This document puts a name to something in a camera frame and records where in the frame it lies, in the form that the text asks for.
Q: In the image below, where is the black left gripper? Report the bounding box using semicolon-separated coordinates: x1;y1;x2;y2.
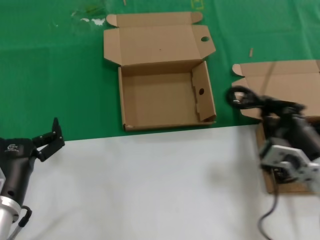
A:
0;117;66;205

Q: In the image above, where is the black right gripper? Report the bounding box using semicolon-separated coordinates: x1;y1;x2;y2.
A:
261;96;320;162

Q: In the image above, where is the black power cable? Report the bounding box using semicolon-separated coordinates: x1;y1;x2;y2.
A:
225;61;309;117

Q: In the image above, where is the cardboard box holding parts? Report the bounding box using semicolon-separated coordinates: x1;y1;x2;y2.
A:
231;59;320;195

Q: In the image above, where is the cardboard box with round holes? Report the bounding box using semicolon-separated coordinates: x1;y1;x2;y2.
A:
103;11;217;133

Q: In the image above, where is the green table cloth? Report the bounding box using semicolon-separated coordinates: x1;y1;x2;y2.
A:
0;0;320;142

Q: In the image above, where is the silver left wrist bracket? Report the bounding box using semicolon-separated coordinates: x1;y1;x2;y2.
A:
0;167;7;191

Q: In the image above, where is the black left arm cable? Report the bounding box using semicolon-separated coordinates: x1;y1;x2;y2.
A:
7;204;33;240

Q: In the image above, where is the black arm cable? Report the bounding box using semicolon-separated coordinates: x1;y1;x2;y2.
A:
7;204;33;240
257;183;280;240

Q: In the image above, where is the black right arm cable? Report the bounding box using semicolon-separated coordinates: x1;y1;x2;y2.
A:
257;183;280;240

